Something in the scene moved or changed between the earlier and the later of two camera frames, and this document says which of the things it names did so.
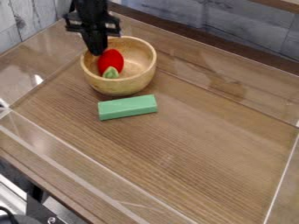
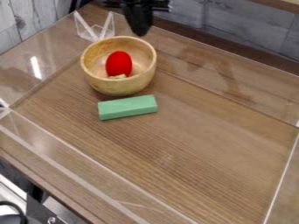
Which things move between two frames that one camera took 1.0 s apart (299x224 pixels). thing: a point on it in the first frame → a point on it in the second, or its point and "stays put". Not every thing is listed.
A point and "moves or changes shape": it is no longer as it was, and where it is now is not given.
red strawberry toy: (110, 63) moves or changes shape
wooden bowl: (139, 68) stays put
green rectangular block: (127, 108) stays put
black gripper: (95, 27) → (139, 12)
